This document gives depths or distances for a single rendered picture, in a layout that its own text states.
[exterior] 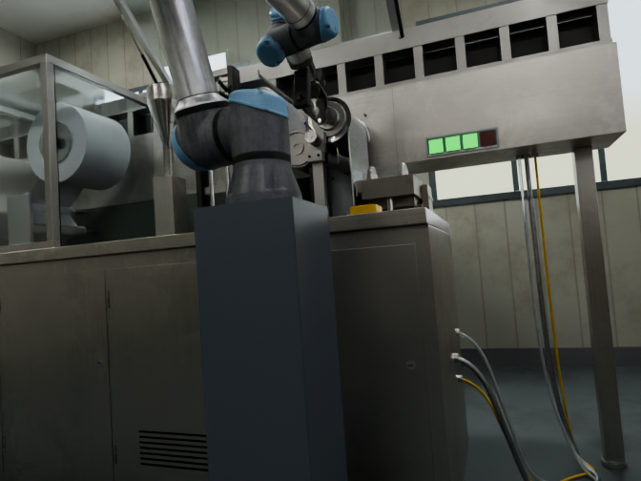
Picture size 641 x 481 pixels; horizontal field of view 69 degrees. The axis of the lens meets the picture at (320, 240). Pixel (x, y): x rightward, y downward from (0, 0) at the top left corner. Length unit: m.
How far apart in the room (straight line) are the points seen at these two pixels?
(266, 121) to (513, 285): 2.81
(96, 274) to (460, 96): 1.39
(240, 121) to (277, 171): 0.12
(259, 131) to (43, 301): 1.15
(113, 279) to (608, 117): 1.68
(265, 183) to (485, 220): 2.76
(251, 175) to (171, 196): 1.03
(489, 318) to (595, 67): 2.08
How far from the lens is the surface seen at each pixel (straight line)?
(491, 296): 3.51
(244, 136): 0.91
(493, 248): 3.50
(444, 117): 1.82
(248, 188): 0.87
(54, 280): 1.79
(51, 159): 1.90
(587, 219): 1.93
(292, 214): 0.80
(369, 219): 1.16
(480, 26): 1.93
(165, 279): 1.47
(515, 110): 1.81
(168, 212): 1.89
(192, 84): 1.03
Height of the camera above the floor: 0.77
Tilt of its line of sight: 3 degrees up
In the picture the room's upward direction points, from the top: 4 degrees counter-clockwise
